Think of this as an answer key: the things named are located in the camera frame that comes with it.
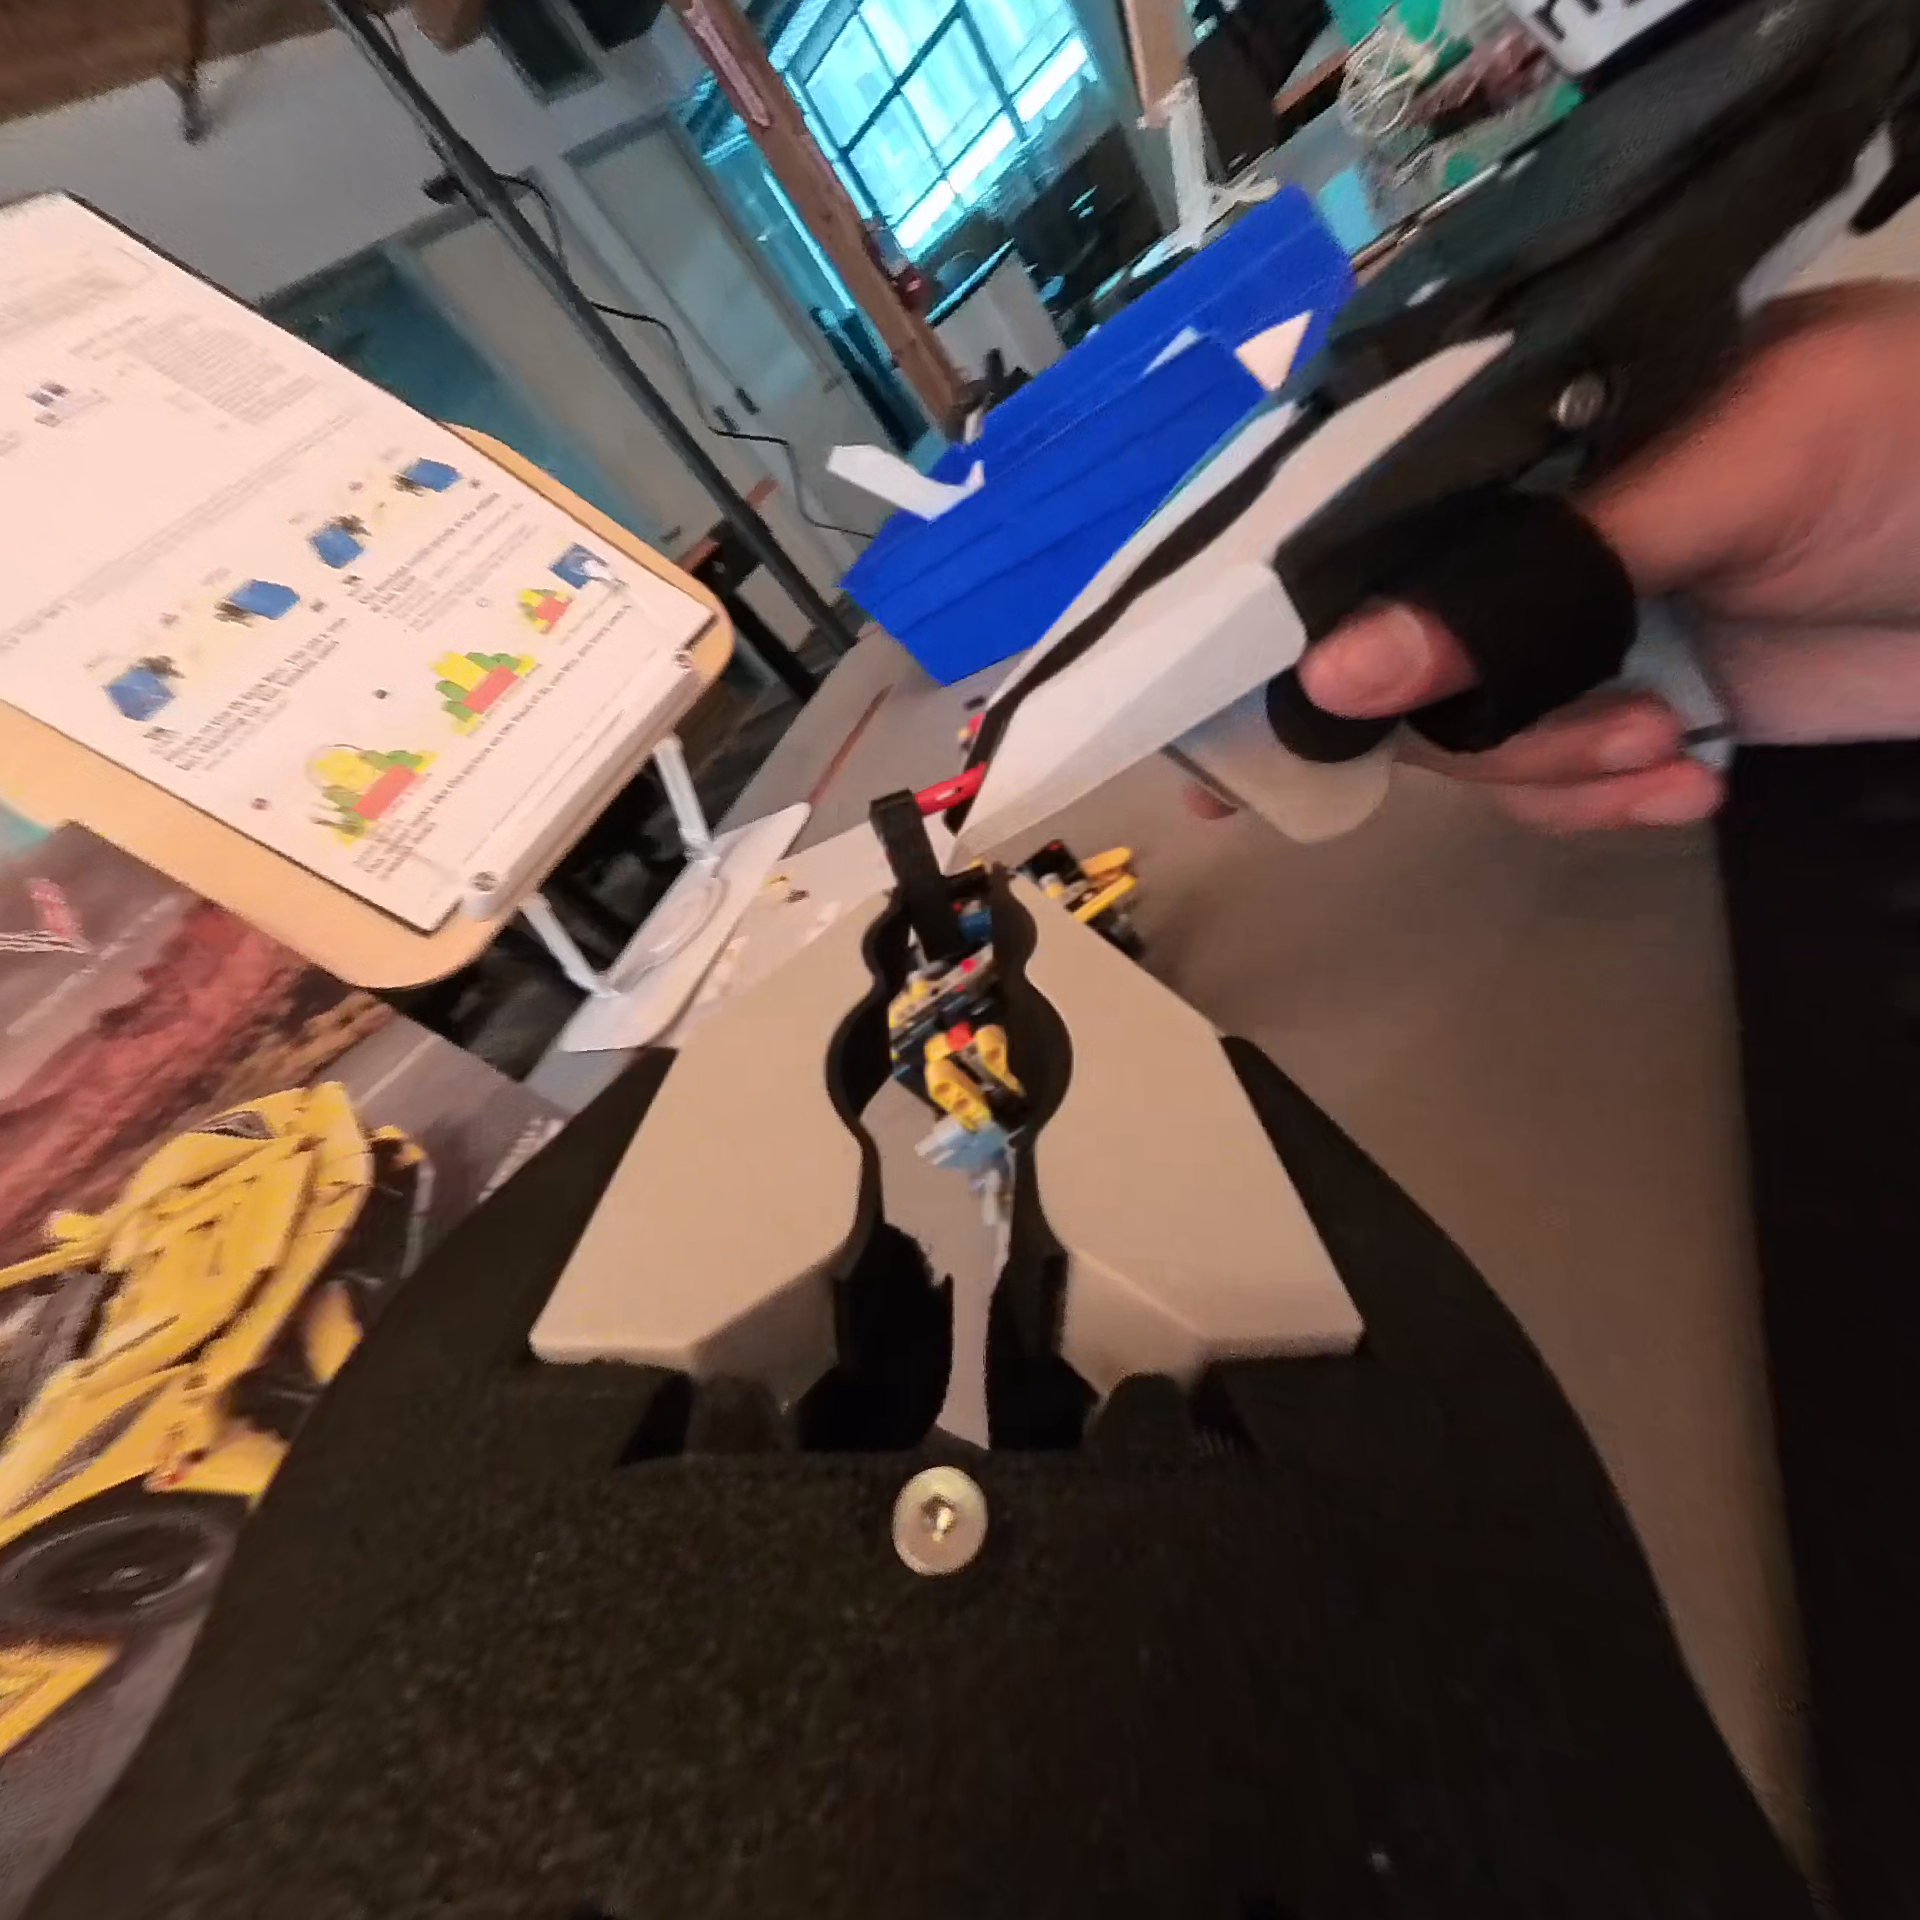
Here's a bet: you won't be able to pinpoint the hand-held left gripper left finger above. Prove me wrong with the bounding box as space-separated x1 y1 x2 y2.
528 890 902 1373

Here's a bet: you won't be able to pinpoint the lego set box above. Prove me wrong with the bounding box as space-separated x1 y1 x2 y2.
0 816 564 1757

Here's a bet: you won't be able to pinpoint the person's dark trousers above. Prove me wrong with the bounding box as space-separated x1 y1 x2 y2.
1717 736 1920 1920

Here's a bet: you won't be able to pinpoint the brown wooden pillar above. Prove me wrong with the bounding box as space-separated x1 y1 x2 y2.
675 0 968 429

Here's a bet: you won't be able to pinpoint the blue plastic bin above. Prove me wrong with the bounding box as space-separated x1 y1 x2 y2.
838 188 1353 684

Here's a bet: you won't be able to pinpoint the printed instruction sheet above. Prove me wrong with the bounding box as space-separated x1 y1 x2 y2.
0 194 713 932

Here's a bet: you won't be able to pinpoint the black lego beam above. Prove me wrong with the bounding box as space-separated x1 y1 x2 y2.
870 790 992 961

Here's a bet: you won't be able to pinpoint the lego car model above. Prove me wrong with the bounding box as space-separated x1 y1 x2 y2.
884 847 1145 1202

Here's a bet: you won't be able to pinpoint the lego instruction booklet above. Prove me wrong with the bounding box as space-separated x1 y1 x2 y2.
681 825 902 1007

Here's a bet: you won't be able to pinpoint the black cable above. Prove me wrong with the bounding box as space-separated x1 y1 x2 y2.
427 172 880 542

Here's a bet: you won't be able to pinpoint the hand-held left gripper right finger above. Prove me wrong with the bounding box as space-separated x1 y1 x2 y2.
1008 877 1364 1383

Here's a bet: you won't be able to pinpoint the person's right hand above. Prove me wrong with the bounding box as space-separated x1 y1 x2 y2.
1296 277 1920 834

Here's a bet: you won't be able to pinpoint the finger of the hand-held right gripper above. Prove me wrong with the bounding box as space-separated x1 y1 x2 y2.
982 335 1513 724
948 567 1305 873

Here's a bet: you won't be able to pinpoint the black metal pole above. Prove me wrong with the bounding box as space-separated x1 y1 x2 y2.
321 0 864 653

